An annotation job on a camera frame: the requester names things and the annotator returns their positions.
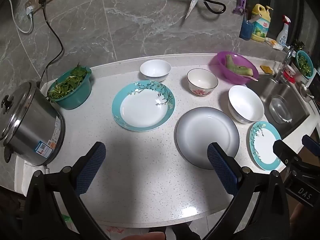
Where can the teal plastic basin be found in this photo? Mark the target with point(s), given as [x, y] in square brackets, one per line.
[75, 97]

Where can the grey white plate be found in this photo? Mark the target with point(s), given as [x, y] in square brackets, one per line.
[205, 127]

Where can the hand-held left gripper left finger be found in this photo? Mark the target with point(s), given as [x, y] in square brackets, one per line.
[90, 170]

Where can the white bowl with thin rim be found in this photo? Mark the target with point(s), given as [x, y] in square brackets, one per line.
[246, 103]

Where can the teal colander with greens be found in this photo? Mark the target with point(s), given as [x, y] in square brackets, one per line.
[303, 63]

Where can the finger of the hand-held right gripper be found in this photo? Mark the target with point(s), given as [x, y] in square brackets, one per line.
[283, 150]
[311, 143]

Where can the yellow dish soap bottle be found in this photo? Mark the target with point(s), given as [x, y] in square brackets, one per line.
[261, 25]

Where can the blue utensil cup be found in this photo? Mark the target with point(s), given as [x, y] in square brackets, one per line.
[246, 30]

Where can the small teal floral plate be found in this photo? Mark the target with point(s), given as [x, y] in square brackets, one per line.
[263, 145]

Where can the small plain white bowl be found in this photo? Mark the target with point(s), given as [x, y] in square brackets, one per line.
[155, 68]

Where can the large teal floral plate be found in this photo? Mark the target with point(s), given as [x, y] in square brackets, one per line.
[143, 107]

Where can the yellow sponge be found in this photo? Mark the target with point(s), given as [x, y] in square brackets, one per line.
[266, 69]

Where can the chrome faucet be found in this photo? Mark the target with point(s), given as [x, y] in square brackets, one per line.
[282, 67]

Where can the white rag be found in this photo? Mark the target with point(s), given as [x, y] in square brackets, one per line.
[273, 43]

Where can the red and white cup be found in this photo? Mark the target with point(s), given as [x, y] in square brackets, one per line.
[291, 72]

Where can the metal pot lid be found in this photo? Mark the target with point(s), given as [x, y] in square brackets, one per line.
[306, 92]

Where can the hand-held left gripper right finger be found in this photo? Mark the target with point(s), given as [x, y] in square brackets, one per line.
[220, 170]

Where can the white spray bottle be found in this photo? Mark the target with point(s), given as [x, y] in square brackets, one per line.
[283, 36]

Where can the clear glass bowl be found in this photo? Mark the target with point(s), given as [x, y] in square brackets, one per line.
[280, 110]

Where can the purple plastic basin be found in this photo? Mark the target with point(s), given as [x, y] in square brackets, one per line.
[220, 65]

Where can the stainless steel sink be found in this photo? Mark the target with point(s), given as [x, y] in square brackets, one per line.
[260, 90]

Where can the pink floral ceramic bowl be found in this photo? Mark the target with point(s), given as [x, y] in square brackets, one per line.
[202, 81]

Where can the stainless steel rice cooker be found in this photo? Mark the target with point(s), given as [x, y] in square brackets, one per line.
[32, 120]

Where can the peeled green stem lettuce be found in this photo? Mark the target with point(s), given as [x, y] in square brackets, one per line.
[237, 68]

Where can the white folded towel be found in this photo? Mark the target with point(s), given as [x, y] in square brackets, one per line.
[28, 172]

